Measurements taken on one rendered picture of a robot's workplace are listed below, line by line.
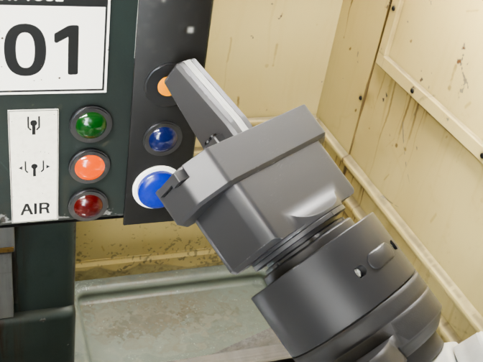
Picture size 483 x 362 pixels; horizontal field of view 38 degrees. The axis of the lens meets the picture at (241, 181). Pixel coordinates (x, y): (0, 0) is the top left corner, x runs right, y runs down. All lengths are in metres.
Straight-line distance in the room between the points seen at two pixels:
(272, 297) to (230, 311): 1.57
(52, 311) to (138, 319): 0.45
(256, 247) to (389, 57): 1.18
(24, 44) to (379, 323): 0.25
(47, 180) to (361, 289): 0.22
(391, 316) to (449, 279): 1.03
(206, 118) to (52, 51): 0.10
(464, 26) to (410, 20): 0.17
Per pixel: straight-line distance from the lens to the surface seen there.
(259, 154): 0.40
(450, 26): 1.38
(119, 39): 0.44
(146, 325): 1.90
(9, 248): 1.34
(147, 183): 0.49
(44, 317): 1.51
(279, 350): 1.45
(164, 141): 0.47
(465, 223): 1.36
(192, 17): 0.45
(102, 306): 1.94
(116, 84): 0.45
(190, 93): 0.43
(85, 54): 0.44
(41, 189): 0.49
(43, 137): 0.46
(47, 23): 0.43
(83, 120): 0.46
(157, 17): 0.44
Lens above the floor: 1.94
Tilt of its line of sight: 33 degrees down
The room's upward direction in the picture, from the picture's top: 10 degrees clockwise
